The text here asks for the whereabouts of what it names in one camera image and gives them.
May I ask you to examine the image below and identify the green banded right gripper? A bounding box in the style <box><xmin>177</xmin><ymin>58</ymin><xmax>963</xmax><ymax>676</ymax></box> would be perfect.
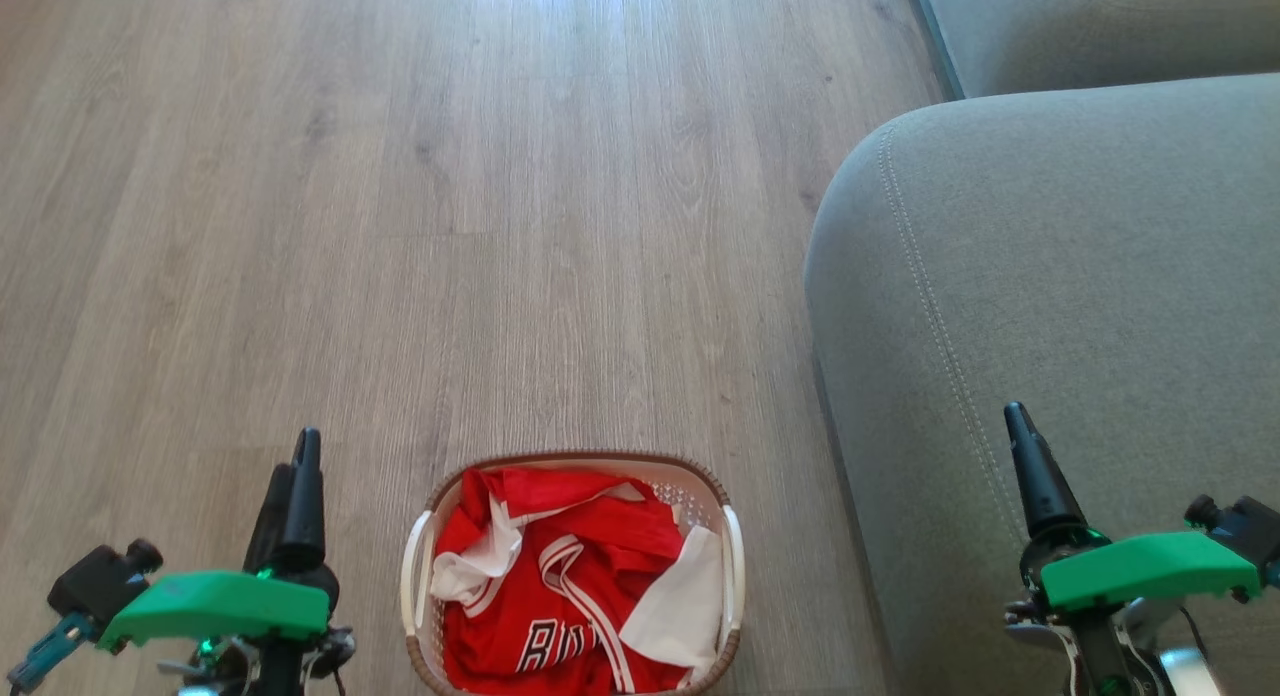
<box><xmin>1004</xmin><ymin>402</ymin><xmax>1264</xmax><ymax>617</ymax></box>

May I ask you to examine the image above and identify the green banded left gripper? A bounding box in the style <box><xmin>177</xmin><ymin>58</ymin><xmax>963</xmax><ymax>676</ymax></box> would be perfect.
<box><xmin>97</xmin><ymin>427</ymin><xmax>357</xmax><ymax>696</ymax></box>

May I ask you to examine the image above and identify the red basketball jersey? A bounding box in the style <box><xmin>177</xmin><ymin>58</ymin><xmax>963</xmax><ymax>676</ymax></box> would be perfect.
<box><xmin>433</xmin><ymin>465</ymin><xmax>703</xmax><ymax>696</ymax></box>

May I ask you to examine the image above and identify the grey fabric sofa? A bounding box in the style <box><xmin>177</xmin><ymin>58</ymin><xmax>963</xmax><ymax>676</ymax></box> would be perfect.
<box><xmin>804</xmin><ymin>72</ymin><xmax>1280</xmax><ymax>696</ymax></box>

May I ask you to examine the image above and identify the white plastic laundry basket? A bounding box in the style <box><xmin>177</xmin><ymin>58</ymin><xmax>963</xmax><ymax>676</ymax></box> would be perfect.
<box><xmin>400</xmin><ymin>449</ymin><xmax>747</xmax><ymax>696</ymax></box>

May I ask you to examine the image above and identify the white cloth garment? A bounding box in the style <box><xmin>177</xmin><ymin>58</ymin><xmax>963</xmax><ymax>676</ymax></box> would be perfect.
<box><xmin>618</xmin><ymin>523</ymin><xmax>724</xmax><ymax>670</ymax></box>

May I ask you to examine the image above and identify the teal camera bracket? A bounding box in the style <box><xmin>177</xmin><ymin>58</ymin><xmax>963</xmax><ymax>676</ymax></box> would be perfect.
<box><xmin>7</xmin><ymin>611</ymin><xmax>98</xmax><ymax>693</ymax></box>

